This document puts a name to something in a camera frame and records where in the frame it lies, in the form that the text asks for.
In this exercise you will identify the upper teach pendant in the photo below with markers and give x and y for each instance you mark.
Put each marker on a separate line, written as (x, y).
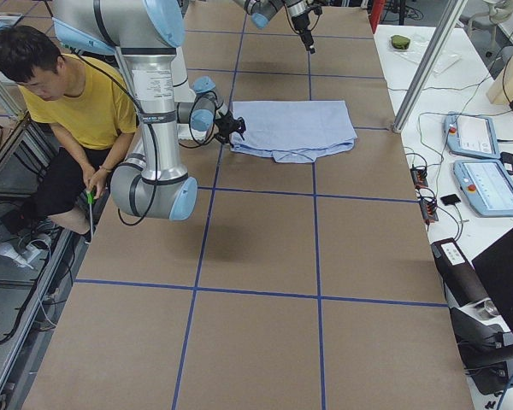
(471, 135)

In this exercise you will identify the green folded cloth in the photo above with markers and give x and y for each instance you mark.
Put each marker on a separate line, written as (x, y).
(400, 42)

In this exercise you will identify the green handled grabber tool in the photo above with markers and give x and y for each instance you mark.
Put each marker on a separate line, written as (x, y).
(90, 202)

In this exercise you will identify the teach pendant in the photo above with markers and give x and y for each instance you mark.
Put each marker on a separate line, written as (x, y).
(486, 185)
(471, 135)

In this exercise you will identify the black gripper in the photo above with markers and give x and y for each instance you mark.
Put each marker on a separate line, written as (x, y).
(227, 124)
(300, 21)

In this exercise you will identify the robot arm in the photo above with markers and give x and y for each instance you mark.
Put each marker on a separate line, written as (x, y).
(297, 11)
(145, 37)

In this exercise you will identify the lower teach pendant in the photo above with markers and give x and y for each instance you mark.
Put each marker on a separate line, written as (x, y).
(486, 185)

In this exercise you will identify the blue striped button shirt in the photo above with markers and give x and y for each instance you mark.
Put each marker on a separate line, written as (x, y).
(293, 132)

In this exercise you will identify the aluminium frame post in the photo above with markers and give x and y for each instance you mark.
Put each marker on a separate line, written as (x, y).
(441, 34)

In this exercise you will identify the person in yellow shirt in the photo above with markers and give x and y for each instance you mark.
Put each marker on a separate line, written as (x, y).
(82, 101)

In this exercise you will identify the black smartphone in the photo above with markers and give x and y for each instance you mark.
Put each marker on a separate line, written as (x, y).
(451, 199)

